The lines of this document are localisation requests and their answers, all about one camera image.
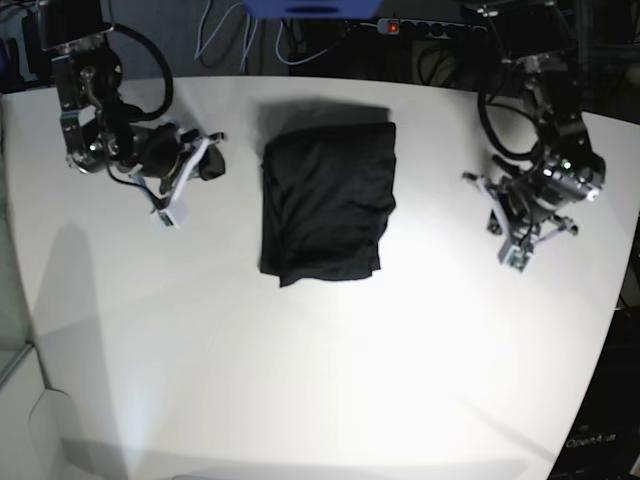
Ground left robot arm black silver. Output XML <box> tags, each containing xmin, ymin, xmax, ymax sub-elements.
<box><xmin>462</xmin><ymin>1</ymin><xmax>606</xmax><ymax>272</ymax></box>

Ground dark grey long-sleeve T-shirt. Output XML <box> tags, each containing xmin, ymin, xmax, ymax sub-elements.
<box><xmin>256</xmin><ymin>98</ymin><xmax>396</xmax><ymax>287</ymax></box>

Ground blue box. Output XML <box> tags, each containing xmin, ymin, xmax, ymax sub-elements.
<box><xmin>242</xmin><ymin>0</ymin><xmax>382</xmax><ymax>19</ymax></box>

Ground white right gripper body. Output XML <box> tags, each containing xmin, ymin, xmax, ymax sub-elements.
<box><xmin>130</xmin><ymin>130</ymin><xmax>225</xmax><ymax>227</ymax></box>

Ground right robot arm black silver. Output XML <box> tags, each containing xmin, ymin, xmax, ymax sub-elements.
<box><xmin>37</xmin><ymin>1</ymin><xmax>227</xmax><ymax>227</ymax></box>

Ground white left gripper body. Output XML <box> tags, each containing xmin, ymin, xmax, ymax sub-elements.
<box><xmin>462</xmin><ymin>172</ymin><xmax>579</xmax><ymax>273</ymax></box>

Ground black OpenArm case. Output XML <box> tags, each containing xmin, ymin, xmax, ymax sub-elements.
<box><xmin>549</xmin><ymin>307</ymin><xmax>639</xmax><ymax>479</ymax></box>

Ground white power strip red switch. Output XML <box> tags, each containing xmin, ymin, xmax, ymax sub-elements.
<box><xmin>371</xmin><ymin>17</ymin><xmax>489</xmax><ymax>40</ymax></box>

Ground white cable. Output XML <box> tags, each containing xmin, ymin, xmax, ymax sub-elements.
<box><xmin>192</xmin><ymin>0</ymin><xmax>261</xmax><ymax>71</ymax></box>

